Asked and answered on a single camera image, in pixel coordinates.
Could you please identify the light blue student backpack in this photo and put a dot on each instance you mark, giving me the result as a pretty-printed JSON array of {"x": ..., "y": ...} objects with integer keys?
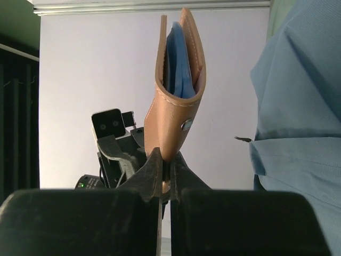
[{"x": 297, "y": 84}]

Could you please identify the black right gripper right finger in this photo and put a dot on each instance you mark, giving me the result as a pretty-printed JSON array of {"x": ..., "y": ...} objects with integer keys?
[{"x": 239, "y": 222}]

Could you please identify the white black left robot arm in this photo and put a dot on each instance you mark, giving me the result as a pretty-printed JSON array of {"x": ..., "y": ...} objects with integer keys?
[{"x": 119, "y": 158}]

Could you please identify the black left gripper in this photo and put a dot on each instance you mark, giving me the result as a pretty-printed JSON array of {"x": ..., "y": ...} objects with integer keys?
[{"x": 120, "y": 162}]

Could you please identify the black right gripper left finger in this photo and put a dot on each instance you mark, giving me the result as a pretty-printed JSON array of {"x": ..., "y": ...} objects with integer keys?
[{"x": 121, "y": 221}]

